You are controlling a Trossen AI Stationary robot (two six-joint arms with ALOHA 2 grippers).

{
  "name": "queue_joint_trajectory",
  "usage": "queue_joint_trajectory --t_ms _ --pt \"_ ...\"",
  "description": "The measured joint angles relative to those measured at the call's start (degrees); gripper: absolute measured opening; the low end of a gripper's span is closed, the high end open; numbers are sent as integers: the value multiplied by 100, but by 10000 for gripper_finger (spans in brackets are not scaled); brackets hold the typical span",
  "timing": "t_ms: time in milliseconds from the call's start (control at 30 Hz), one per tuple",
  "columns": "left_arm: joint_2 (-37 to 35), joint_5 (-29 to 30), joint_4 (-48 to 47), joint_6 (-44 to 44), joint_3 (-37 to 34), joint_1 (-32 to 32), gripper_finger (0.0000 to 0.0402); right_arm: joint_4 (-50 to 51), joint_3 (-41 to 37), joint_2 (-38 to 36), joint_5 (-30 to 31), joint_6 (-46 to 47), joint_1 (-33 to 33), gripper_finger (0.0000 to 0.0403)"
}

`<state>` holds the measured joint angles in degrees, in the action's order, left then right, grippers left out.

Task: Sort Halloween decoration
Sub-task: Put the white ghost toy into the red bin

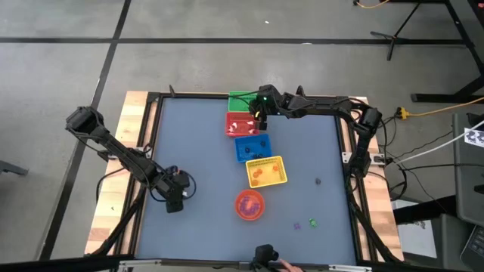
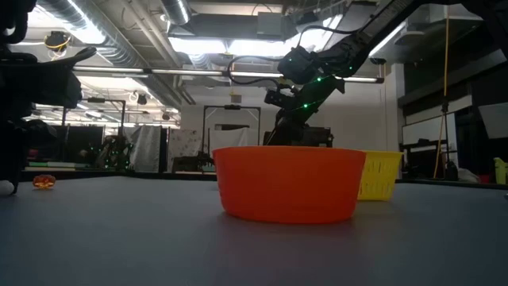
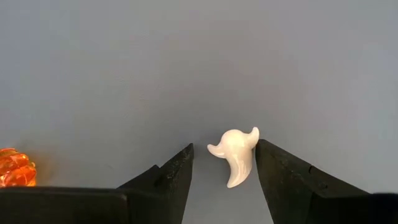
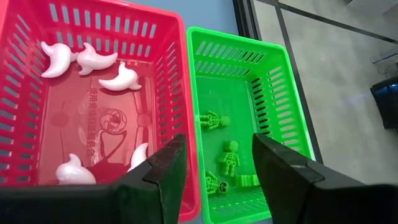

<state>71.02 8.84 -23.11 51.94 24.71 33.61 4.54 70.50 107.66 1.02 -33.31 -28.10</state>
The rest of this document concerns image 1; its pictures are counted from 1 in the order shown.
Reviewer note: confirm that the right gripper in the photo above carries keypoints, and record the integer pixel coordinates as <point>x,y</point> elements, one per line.
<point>270,102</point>

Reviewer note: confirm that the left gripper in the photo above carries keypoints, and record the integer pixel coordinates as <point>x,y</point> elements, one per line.
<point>172,187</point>

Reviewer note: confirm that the blue plastic basket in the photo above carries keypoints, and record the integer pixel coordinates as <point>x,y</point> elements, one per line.
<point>251,141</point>

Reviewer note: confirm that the yellow plastic basket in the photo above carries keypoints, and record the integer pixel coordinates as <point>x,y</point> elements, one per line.
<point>270,177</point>

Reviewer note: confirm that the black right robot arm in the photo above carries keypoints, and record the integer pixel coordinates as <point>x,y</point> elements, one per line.
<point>321,107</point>

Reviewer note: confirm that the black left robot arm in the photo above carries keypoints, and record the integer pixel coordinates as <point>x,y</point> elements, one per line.
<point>125,155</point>

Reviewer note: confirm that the green plastic basket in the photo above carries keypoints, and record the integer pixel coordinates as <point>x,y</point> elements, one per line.
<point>238,102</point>

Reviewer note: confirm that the red plastic basket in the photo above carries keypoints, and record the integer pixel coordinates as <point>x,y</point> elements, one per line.
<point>242,119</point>

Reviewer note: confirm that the orange plastic bowl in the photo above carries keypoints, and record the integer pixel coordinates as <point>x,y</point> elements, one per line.
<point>239,198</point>

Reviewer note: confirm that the black rounded device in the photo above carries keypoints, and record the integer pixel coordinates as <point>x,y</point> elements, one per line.
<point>265,254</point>

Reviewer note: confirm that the person's hand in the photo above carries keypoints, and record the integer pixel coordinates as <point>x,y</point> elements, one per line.
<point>291,266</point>

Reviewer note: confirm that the black tripod stand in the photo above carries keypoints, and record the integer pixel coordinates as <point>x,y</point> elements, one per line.
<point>394,38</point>

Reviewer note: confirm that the black floor stand foot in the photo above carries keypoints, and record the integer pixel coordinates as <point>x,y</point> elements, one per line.
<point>11,168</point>

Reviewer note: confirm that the white paper marker sheet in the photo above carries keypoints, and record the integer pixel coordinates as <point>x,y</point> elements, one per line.
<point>474,136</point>

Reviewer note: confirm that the grey cabinet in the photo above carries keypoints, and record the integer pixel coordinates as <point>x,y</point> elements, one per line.
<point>469,181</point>

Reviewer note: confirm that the dark keyboard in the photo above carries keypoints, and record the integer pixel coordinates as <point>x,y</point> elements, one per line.
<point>474,249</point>

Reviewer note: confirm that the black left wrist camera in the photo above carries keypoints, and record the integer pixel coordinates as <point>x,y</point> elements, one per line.
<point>174,207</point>

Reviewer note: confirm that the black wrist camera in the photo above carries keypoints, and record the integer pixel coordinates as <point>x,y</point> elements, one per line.
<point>174,207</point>
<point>262,124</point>

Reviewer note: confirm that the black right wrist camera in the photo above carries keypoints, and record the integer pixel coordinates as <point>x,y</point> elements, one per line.
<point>262,124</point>

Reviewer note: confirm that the silver metal bracket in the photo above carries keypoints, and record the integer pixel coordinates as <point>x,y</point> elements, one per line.
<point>140,263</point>
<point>349,268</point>

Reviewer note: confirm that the black desk leg frame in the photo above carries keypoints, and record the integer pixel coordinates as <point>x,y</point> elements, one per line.
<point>435,97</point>

